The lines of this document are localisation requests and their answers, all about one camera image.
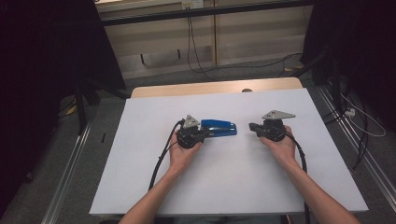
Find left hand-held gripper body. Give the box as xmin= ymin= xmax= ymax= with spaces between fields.
xmin=176 ymin=114 xmax=206 ymax=149

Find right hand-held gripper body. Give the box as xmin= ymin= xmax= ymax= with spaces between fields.
xmin=258 ymin=109 xmax=296 ymax=143

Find blue stapler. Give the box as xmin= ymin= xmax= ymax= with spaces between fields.
xmin=200 ymin=119 xmax=238 ymax=138

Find person's left hand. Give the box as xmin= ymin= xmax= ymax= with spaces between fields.
xmin=168 ymin=136 xmax=204 ymax=174

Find person's right hand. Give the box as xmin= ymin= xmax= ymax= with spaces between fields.
xmin=260 ymin=125 xmax=297 ymax=166

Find wooden table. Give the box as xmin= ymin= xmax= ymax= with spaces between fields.
xmin=130 ymin=77 xmax=304 ymax=99

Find white board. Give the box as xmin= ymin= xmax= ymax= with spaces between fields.
xmin=89 ymin=88 xmax=369 ymax=217

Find yellow floor tape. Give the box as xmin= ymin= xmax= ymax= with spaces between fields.
xmin=64 ymin=104 xmax=78 ymax=118
xmin=284 ymin=64 xmax=304 ymax=73

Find black stand leg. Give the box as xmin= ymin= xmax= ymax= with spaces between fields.
xmin=291 ymin=50 xmax=329 ymax=78

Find beige shelf unit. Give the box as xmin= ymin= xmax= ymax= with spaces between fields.
xmin=94 ymin=0 xmax=314 ymax=80

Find person's legs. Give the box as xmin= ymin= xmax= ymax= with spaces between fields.
xmin=99 ymin=215 xmax=307 ymax=224

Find black stand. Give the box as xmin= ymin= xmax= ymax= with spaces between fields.
xmin=74 ymin=78 xmax=129 ymax=136

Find black curtain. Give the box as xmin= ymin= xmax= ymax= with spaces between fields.
xmin=300 ymin=0 xmax=396 ymax=132
xmin=0 ymin=0 xmax=126 ymax=216

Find black horizontal bar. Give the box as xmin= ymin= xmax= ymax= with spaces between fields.
xmin=101 ymin=0 xmax=312 ymax=27

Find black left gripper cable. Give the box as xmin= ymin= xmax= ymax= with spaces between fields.
xmin=148 ymin=119 xmax=187 ymax=191

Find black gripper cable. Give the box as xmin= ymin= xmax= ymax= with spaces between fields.
xmin=148 ymin=119 xmax=187 ymax=191
xmin=282 ymin=130 xmax=312 ymax=224

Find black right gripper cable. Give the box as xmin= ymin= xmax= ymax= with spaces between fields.
xmin=282 ymin=130 xmax=312 ymax=224

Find black hanging cables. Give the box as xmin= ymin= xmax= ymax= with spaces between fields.
xmin=186 ymin=16 xmax=303 ymax=82

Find black floor cables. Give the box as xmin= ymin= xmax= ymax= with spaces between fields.
xmin=321 ymin=91 xmax=371 ymax=171

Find white cable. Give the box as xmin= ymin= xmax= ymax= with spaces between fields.
xmin=340 ymin=92 xmax=388 ymax=138

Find metal floor rail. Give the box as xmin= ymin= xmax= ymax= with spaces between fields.
xmin=41 ymin=119 xmax=93 ymax=224
xmin=317 ymin=86 xmax=396 ymax=213

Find white wall socket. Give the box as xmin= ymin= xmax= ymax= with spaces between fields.
xmin=181 ymin=0 xmax=205 ymax=9

